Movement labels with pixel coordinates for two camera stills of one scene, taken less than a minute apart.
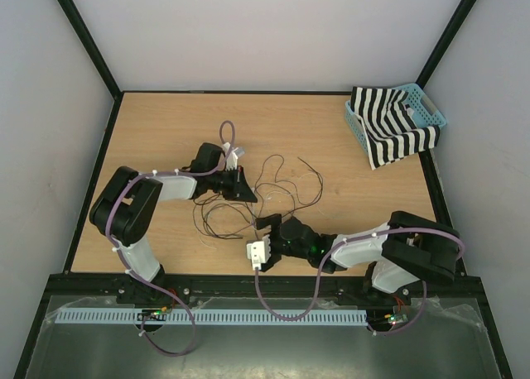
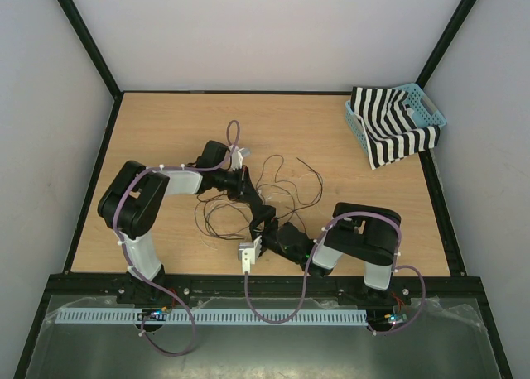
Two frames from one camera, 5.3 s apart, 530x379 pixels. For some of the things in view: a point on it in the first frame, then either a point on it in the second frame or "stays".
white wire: x=297 y=184 → x=261 y=193
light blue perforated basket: x=420 y=107 stays
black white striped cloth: x=391 y=130 stays
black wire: x=275 y=175 stays
